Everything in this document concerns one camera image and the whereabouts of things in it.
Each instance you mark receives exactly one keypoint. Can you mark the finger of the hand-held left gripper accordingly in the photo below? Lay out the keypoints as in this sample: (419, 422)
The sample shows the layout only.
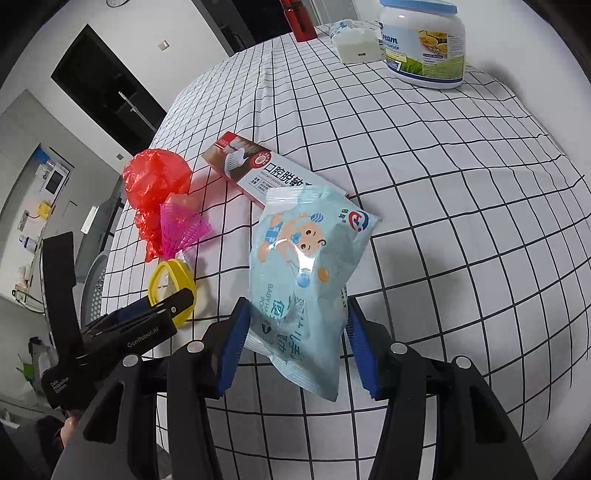
(131, 308)
(157, 314)

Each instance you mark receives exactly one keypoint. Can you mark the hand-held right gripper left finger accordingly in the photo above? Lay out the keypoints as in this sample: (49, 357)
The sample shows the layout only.
(232, 350)

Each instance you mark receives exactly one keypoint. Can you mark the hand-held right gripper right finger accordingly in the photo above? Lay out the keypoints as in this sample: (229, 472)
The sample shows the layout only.
(363, 355)

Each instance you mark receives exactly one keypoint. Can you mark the pink plastic mesh piece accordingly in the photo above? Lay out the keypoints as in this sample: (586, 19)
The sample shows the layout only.
(180, 228)

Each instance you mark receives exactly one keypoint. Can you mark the light blue wet wipes packet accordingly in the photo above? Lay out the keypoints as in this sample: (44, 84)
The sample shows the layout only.
(304, 277)

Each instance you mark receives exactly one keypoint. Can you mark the small pale pink object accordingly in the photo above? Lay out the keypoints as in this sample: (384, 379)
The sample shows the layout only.
(182, 201)

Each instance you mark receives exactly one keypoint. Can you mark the red plastic bag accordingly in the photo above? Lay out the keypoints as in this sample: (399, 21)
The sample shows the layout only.
(154, 180)

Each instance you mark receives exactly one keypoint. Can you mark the red toothpaste box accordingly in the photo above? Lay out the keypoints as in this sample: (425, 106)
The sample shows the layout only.
(249, 166)

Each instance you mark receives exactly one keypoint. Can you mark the small yellow box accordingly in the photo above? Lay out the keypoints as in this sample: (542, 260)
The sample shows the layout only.
(44, 210)

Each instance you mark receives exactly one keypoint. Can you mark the dark glass coffee table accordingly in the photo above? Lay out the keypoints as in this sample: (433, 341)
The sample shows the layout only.
(113, 217)

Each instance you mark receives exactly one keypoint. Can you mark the white microwave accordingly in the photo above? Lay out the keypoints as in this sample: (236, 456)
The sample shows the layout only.
(55, 180)

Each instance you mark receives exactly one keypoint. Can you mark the black white checkered tablecloth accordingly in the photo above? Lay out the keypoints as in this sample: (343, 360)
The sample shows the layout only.
(461, 207)

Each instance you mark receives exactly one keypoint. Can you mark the small white box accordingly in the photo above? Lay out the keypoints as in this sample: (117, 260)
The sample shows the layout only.
(358, 46)

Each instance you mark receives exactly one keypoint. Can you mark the white cream powder jar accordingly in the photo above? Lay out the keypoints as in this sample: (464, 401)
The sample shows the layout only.
(415, 46)

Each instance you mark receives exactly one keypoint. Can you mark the red water bottle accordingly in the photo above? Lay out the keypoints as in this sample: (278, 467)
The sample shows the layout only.
(300, 23)

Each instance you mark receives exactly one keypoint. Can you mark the blue white tissue pack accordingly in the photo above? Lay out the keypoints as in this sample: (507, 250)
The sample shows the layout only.
(341, 26)

